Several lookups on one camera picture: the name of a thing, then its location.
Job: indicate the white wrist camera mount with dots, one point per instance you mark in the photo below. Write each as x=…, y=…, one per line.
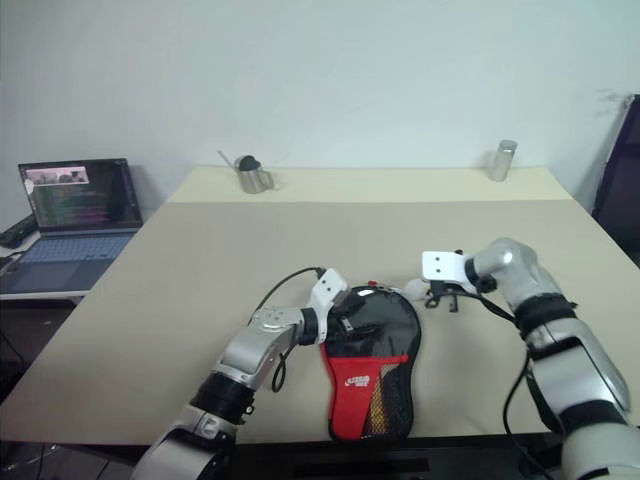
x=442, y=265
x=327, y=287

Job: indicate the black ball in cup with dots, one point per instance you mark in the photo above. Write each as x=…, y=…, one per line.
x=247, y=163

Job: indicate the black table frame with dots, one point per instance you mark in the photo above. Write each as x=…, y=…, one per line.
x=360, y=465

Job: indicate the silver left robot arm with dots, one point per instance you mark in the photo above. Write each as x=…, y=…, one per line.
x=250, y=350

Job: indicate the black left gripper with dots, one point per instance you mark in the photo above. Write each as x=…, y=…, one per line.
x=340, y=315

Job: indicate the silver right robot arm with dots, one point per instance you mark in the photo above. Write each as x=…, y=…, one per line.
x=565, y=350

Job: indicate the black red paddle case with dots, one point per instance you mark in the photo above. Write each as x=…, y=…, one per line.
x=357, y=385

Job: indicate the black upright panel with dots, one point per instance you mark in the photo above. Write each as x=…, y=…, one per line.
x=620, y=200

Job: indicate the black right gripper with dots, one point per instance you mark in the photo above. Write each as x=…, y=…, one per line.
x=445, y=289

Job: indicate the thin metal stick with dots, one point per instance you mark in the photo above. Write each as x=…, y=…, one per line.
x=227, y=159

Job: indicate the metal cylinder canister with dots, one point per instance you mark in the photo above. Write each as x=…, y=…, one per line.
x=502, y=162

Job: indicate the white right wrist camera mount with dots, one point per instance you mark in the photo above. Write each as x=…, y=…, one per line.
x=442, y=265

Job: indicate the black device beside laptop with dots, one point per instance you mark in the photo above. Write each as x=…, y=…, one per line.
x=17, y=232

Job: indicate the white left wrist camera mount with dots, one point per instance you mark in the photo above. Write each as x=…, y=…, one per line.
x=327, y=287

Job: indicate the open laptop computer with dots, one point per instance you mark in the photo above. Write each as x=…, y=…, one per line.
x=75, y=200

